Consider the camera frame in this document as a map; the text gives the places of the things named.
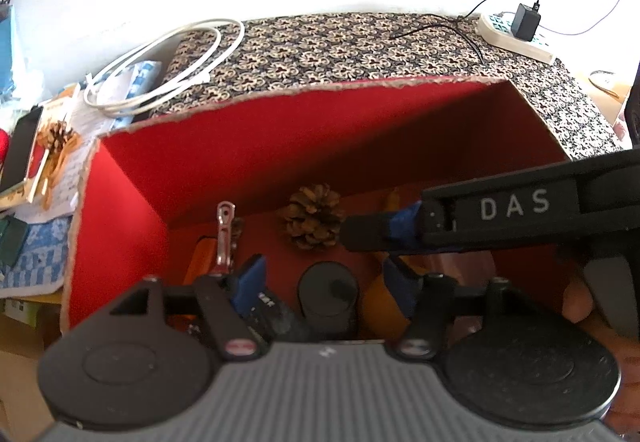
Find red flat object in box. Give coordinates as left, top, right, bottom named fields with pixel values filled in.
left=182, top=237, right=217, bottom=285

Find orange ball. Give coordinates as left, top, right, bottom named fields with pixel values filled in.
left=361, top=274, right=409, bottom=344

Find brown pine cone in box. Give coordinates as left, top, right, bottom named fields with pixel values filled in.
left=279, top=183, right=345, bottom=251

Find silver metal clip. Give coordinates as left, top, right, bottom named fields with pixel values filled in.
left=214, top=201, right=235, bottom=274

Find black digital device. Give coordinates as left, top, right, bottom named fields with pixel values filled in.
left=246, top=261, right=359, bottom=344

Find red cardboard box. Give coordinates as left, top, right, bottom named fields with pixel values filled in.
left=61, top=77, right=566, bottom=331

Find blue checkered cloth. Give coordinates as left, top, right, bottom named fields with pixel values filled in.
left=1, top=217, right=72, bottom=298

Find black power adapter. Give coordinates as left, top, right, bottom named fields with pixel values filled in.
left=511, top=2, right=541, bottom=42

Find white power strip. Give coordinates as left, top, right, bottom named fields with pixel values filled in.
left=476, top=13, right=555, bottom=64

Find floral patterned tablecloth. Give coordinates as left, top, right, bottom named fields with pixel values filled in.
left=151, top=12, right=622, bottom=159

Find pine cone on papers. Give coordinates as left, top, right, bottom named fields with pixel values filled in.
left=36, top=121, right=81, bottom=159

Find white paper sheets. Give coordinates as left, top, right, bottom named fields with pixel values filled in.
left=18, top=84, right=116, bottom=225

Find black smartphone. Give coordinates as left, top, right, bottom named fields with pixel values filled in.
left=0, top=106, right=43, bottom=193

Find blue plastic bag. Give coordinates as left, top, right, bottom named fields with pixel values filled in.
left=0, top=0, right=14, bottom=102

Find black thin cable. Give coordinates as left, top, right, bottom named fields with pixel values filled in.
left=388, top=0, right=542, bottom=67

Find white coiled cable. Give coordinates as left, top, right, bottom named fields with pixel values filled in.
left=81, top=18, right=246, bottom=119

